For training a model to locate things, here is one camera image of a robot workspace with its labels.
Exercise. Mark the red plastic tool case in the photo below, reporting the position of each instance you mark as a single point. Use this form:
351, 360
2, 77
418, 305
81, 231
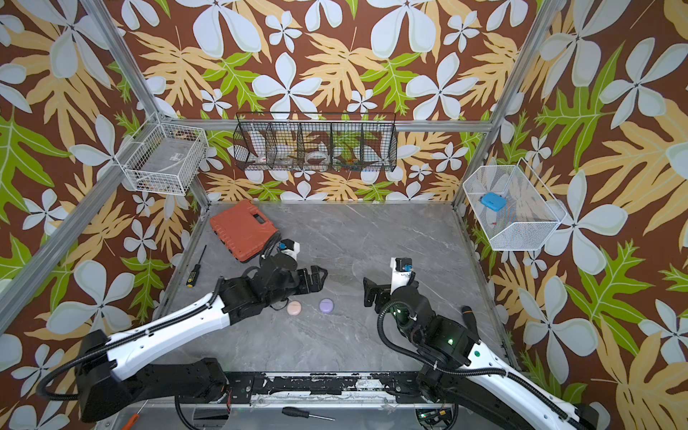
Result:
243, 229

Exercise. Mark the black yellow screwdriver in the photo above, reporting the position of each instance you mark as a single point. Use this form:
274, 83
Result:
195, 272

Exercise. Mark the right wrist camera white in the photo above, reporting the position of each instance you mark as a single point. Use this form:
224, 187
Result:
402, 272

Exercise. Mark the black screwdriver right side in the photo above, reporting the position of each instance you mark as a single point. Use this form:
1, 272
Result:
469, 319

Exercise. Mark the blue object in basket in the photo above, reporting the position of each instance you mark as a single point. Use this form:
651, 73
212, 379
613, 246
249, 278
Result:
493, 202

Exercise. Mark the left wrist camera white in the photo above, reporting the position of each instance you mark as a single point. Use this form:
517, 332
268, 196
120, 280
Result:
289, 247

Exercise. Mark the purple earbud charging case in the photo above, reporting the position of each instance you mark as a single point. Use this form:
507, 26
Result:
326, 306

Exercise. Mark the pink earbud charging case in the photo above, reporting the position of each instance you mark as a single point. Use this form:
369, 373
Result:
294, 308

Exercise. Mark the white mesh basket right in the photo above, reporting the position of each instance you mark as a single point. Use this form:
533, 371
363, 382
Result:
532, 214

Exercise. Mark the black wire basket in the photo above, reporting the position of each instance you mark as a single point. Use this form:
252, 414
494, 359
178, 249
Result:
357, 141

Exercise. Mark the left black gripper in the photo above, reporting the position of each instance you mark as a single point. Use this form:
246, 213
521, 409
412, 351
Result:
306, 287

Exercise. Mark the black screwdriver front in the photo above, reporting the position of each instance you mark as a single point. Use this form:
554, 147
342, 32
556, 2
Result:
303, 414

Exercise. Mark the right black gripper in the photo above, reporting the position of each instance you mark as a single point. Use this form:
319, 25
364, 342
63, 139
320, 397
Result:
383, 291

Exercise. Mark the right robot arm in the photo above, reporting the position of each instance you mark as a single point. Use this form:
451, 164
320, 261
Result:
459, 369

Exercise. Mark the white wire basket left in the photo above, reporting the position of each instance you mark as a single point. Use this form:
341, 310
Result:
163, 157

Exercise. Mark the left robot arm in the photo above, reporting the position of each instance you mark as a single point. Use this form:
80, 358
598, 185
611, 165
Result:
113, 372

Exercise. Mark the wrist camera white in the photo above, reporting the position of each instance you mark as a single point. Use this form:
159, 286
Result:
289, 247
402, 272

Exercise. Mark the orange handled tool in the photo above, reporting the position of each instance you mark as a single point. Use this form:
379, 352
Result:
134, 418

